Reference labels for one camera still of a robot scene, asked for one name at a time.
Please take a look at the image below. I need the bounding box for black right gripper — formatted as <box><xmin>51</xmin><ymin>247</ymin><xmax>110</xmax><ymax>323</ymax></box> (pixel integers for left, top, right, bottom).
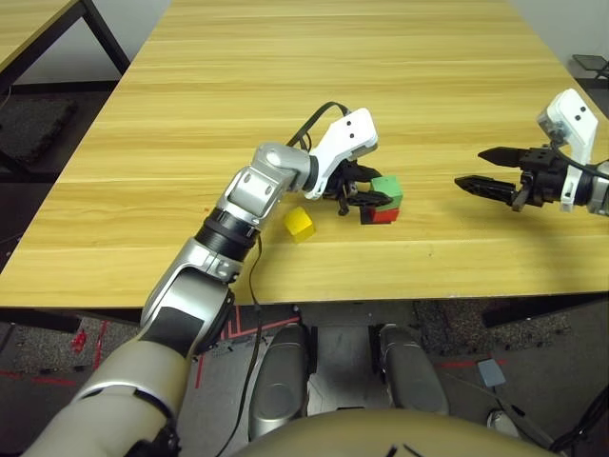
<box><xmin>454</xmin><ymin>147</ymin><xmax>580</xmax><ymax>213</ymax></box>

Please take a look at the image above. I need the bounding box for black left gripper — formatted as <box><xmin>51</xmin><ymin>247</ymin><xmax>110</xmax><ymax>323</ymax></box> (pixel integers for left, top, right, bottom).
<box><xmin>324</xmin><ymin>161</ymin><xmax>389</xmax><ymax>215</ymax></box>

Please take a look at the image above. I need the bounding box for green wooden block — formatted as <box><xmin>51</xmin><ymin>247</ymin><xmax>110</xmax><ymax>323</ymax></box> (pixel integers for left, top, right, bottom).
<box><xmin>370</xmin><ymin>174</ymin><xmax>404</xmax><ymax>210</ymax></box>

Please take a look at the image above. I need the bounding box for red wooden block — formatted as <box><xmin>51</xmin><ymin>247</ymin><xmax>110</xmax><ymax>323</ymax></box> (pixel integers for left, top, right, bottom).
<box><xmin>368</xmin><ymin>205</ymin><xmax>400</xmax><ymax>225</ymax></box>

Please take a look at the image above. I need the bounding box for yellow wooden block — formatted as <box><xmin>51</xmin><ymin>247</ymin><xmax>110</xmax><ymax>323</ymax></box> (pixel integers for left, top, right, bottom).
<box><xmin>284</xmin><ymin>206</ymin><xmax>317</xmax><ymax>244</ymax></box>

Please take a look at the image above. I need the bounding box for black flat stand tray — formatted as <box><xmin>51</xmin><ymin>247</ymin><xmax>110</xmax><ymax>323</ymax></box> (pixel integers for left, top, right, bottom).
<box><xmin>570</xmin><ymin>53</ymin><xmax>609</xmax><ymax>87</ymax></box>

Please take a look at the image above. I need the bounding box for speckled floor mat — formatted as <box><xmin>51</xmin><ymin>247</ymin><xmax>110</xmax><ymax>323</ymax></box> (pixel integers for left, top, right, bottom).
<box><xmin>413</xmin><ymin>299</ymin><xmax>572</xmax><ymax>356</ymax></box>

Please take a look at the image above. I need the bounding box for grey right robot leg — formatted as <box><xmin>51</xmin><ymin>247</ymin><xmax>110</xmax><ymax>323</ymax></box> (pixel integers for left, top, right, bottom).
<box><xmin>378</xmin><ymin>323</ymin><xmax>451</xmax><ymax>416</ymax></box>

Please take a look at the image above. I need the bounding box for grey robot leg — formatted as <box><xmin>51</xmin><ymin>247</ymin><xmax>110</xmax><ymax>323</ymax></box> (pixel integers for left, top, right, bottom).
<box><xmin>247</xmin><ymin>323</ymin><xmax>315</xmax><ymax>442</ymax></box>
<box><xmin>378</xmin><ymin>323</ymin><xmax>451</xmax><ymax>416</ymax></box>

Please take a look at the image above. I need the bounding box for red maze floor tape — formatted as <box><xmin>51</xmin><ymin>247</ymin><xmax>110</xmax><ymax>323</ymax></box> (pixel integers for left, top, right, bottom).
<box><xmin>221</xmin><ymin>304</ymin><xmax>301</xmax><ymax>342</ymax></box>

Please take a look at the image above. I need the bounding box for long red floor tape line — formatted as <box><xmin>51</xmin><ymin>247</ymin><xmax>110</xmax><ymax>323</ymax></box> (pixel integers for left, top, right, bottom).
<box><xmin>437</xmin><ymin>359</ymin><xmax>508</xmax><ymax>370</ymax></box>

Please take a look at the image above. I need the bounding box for grey foot pedal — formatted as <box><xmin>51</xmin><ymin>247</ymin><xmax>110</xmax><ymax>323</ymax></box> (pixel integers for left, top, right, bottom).
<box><xmin>477</xmin><ymin>358</ymin><xmax>508</xmax><ymax>387</ymax></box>

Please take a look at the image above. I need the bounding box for grey left robot leg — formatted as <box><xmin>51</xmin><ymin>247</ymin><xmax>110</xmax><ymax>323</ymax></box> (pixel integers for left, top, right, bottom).
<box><xmin>247</xmin><ymin>323</ymin><xmax>315</xmax><ymax>442</ymax></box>

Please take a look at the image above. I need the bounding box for white sneaker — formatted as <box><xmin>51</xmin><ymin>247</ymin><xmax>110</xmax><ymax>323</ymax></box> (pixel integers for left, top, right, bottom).
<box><xmin>487</xmin><ymin>408</ymin><xmax>522</xmax><ymax>439</ymax></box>

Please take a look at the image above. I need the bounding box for tan robot torso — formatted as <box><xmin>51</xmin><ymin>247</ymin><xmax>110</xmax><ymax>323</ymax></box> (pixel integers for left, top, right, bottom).
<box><xmin>232</xmin><ymin>408</ymin><xmax>548</xmax><ymax>457</ymax></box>

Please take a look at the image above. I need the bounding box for black rubber floor mat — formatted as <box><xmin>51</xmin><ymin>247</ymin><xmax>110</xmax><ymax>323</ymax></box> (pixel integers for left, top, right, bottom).
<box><xmin>0</xmin><ymin>97</ymin><xmax>80</xmax><ymax>166</ymax></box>

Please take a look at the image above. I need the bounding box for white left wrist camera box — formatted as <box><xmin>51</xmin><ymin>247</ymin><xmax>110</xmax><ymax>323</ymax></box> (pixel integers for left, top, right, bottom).
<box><xmin>304</xmin><ymin>108</ymin><xmax>380</xmax><ymax>200</ymax></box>

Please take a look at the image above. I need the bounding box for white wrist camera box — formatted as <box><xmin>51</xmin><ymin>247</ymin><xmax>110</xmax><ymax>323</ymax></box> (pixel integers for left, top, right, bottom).
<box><xmin>304</xmin><ymin>108</ymin><xmax>380</xmax><ymax>200</ymax></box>
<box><xmin>537</xmin><ymin>89</ymin><xmax>599</xmax><ymax>213</ymax></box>

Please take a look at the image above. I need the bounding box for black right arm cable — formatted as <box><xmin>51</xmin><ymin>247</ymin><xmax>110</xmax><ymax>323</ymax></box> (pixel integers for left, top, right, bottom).
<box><xmin>546</xmin><ymin>137</ymin><xmax>609</xmax><ymax>182</ymax></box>

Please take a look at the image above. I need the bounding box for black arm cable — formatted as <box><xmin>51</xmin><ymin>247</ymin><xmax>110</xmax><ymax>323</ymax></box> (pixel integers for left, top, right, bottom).
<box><xmin>216</xmin><ymin>100</ymin><xmax>351</xmax><ymax>457</ymax></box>
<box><xmin>546</xmin><ymin>137</ymin><xmax>609</xmax><ymax>182</ymax></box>

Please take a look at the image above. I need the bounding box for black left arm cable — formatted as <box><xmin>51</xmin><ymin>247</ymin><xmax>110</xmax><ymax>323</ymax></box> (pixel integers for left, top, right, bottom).
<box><xmin>216</xmin><ymin>100</ymin><xmax>351</xmax><ymax>457</ymax></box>

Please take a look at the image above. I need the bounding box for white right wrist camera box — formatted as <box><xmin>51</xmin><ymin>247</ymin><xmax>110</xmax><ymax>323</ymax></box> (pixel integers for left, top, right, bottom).
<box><xmin>537</xmin><ymin>89</ymin><xmax>599</xmax><ymax>213</ymax></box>

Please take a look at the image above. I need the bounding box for black hanging cable bundle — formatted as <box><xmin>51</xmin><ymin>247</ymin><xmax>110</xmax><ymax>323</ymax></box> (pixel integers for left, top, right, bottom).
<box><xmin>551</xmin><ymin>385</ymin><xmax>609</xmax><ymax>453</ymax></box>

